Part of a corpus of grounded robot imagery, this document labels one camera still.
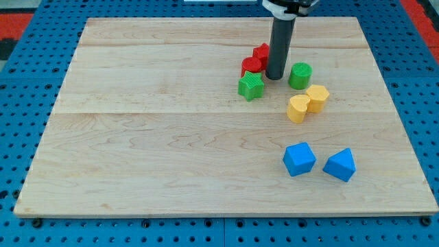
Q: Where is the red cylinder block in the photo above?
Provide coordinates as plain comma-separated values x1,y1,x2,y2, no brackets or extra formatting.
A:
241,57,262,77

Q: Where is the green cylinder block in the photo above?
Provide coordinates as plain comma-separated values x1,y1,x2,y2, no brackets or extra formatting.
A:
288,62,313,90

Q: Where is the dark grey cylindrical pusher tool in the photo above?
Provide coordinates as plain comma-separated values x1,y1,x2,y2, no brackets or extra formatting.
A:
265,17,295,80

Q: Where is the green star block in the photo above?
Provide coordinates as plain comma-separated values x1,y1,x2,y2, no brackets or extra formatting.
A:
238,71,265,102

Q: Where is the yellow heart block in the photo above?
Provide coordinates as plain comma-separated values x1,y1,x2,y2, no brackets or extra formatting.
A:
287,95,311,124

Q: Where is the blue cube block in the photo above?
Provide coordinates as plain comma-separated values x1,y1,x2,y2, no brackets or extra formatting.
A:
283,142,316,176

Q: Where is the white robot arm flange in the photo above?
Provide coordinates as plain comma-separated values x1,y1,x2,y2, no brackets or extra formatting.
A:
262,0,320,21

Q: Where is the yellow hexagon block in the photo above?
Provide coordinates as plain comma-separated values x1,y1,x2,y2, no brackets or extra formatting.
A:
306,84,330,113

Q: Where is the blue triangular prism block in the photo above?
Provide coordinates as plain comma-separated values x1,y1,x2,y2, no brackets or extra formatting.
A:
323,148,357,183

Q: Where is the red pentagon block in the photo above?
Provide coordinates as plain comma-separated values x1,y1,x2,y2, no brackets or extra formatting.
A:
252,43,270,70

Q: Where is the light wooden board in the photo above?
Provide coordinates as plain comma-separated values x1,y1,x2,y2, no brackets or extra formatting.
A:
14,17,438,218

